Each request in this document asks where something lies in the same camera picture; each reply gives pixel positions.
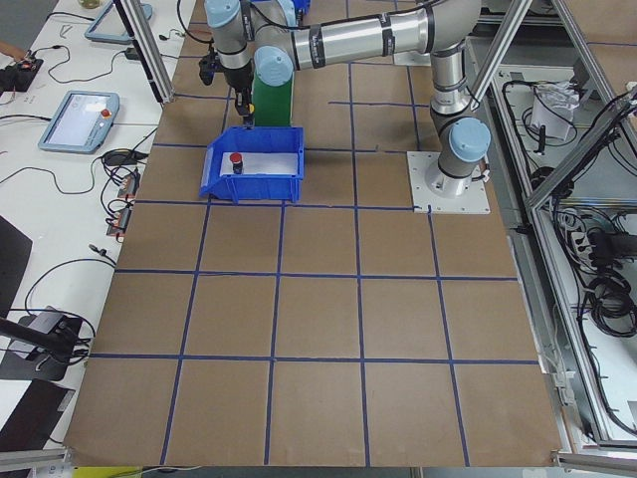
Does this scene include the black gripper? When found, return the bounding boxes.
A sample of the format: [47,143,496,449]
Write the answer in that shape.
[224,67,255,127]

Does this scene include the red push button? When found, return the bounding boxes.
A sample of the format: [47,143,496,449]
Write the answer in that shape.
[229,152,244,174]

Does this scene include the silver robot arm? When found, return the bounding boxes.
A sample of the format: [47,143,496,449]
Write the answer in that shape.
[199,1,491,198]
[242,0,311,30]

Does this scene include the green conveyor belt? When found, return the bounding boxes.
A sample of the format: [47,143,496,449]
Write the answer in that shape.
[252,76,294,126]

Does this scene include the blue bin left side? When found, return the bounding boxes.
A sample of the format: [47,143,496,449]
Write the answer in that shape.
[199,126,305,203]

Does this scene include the white foam pad left bin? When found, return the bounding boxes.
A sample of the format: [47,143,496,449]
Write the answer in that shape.
[239,151,299,175]

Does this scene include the black power adapter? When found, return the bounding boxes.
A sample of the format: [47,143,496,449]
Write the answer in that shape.
[124,47,140,61]

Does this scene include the teach pendant near right bin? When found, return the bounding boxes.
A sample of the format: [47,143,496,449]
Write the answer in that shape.
[85,1,132,46]

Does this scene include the teach pendant bin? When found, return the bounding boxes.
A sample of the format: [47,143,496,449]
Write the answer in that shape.
[38,91,119,153]
[85,1,132,46]

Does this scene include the teach pendant near left bin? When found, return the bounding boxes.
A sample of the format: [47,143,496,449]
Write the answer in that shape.
[38,91,119,153]

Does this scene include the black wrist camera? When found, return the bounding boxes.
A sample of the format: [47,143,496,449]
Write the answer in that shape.
[198,51,223,86]

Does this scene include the aluminium frame post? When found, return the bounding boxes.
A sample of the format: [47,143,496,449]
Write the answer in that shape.
[113,0,174,105]

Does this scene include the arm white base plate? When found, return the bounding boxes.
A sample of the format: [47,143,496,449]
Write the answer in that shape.
[407,151,491,215]

